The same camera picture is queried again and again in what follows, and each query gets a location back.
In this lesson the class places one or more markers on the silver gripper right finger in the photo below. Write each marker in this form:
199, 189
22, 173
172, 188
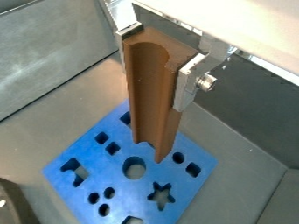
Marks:
194, 75

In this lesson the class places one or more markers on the brown arch-shaped block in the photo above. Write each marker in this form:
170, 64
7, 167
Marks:
154, 57

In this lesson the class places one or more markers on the blue shape-sorter board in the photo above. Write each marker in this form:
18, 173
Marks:
112, 184

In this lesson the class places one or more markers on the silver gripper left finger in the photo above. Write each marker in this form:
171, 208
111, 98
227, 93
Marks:
122, 17

